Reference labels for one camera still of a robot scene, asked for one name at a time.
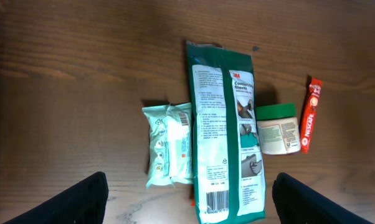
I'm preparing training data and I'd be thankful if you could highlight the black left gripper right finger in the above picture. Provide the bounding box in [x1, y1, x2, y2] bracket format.
[272, 172, 371, 224]

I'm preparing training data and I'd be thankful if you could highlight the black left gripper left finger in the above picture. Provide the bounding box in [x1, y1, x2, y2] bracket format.
[6, 172, 109, 224]

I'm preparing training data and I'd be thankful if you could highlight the green lid spice jar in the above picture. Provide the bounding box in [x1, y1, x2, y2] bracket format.
[255, 103, 301, 155]

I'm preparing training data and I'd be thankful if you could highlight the white green packet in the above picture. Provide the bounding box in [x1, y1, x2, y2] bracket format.
[186, 42, 266, 223]

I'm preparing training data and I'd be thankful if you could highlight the teal packet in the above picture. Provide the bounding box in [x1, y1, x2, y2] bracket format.
[142, 103, 194, 188]

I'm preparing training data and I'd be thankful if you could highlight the small red sachet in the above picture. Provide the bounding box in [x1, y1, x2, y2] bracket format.
[300, 77, 323, 154]

